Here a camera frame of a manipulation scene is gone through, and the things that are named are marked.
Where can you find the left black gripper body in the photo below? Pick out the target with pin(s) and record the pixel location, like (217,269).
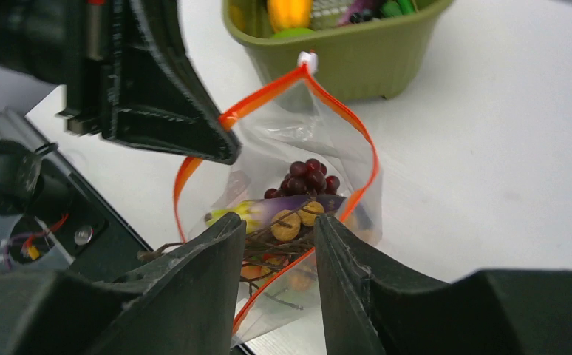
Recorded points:
(76,44)

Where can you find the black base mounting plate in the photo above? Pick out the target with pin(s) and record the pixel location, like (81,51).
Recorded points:
(51,217)

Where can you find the yellow toy pepper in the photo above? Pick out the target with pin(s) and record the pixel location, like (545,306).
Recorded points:
(288,14)

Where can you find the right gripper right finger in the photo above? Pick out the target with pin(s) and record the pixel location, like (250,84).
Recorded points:
(372,304)

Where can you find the small green cucumber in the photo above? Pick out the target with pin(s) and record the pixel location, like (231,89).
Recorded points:
(390,9)

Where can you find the small purple eggplant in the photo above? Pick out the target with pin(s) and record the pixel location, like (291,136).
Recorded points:
(366,8)

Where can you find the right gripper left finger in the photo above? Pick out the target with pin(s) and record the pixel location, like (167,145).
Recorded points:
(180,303)

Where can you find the dark red grape bunch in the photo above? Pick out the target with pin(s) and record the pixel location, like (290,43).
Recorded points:
(308,177)

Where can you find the long green bean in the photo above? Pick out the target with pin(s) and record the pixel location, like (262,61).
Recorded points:
(407,6)

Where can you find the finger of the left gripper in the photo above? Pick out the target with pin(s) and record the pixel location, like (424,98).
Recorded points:
(157,101)

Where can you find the peach toy fruit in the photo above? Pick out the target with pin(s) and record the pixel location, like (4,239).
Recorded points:
(260,268)

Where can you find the purple toy eggplant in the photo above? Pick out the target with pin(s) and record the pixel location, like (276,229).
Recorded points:
(259,213)

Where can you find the clear zip bag orange zipper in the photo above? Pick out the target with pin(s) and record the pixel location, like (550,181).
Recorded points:
(304,153)

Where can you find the olive green plastic bin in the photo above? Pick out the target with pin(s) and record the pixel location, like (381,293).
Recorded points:
(376,59)

